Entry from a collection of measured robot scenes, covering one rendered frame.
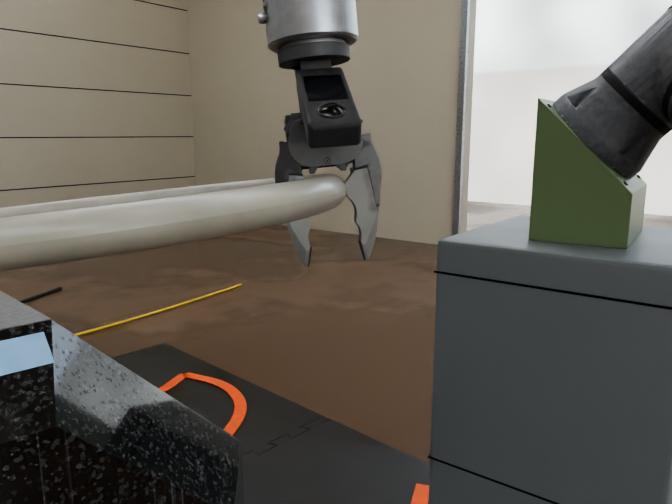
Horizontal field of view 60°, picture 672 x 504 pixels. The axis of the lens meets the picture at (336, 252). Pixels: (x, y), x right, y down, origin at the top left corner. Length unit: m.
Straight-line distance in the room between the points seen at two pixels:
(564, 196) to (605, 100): 0.17
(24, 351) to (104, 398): 0.10
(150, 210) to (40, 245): 0.06
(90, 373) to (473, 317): 0.63
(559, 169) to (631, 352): 0.31
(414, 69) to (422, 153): 0.77
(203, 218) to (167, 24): 7.30
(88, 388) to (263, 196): 0.38
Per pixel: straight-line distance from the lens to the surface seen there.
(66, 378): 0.69
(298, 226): 0.57
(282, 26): 0.58
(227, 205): 0.38
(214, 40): 7.46
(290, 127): 0.57
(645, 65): 1.08
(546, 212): 1.07
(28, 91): 6.66
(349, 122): 0.50
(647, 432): 1.03
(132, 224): 0.36
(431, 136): 5.57
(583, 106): 1.08
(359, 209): 0.58
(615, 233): 1.05
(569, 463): 1.08
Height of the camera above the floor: 1.03
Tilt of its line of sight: 11 degrees down
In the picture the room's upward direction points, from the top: straight up
